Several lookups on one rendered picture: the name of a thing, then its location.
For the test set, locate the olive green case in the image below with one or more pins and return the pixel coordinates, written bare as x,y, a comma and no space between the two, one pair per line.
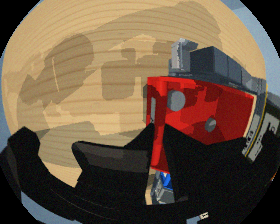
270,121

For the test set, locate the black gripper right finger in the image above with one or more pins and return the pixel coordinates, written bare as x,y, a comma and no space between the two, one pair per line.
189,159

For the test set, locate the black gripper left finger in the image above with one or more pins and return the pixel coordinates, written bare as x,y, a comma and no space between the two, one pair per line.
132,160

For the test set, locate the grey metal shelf rack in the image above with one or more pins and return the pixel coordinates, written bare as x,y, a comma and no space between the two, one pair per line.
212,61

